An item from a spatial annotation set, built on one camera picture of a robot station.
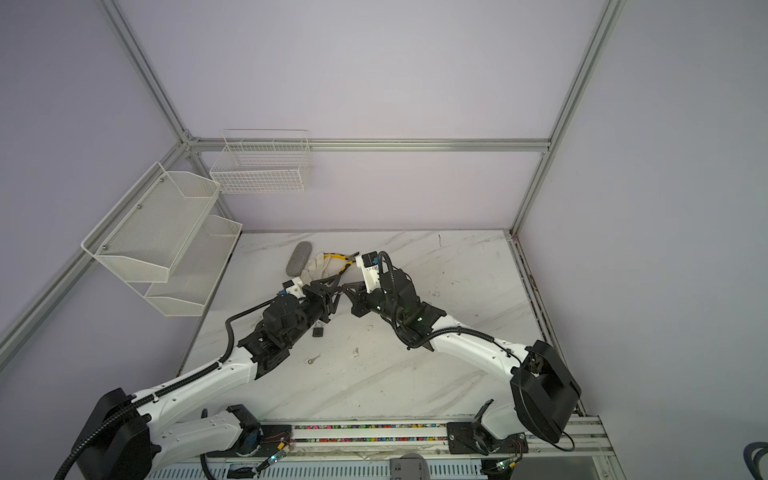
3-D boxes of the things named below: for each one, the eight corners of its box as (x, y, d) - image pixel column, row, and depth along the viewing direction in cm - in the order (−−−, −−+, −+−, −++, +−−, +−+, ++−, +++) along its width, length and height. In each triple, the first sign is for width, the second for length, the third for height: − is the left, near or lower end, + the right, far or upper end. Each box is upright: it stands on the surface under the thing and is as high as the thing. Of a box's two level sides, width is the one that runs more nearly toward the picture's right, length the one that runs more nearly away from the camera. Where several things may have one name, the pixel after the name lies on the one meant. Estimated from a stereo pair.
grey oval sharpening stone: (285, 275, 108) (283, 271, 106) (300, 244, 118) (299, 240, 116) (300, 277, 108) (299, 273, 106) (314, 246, 118) (313, 242, 116)
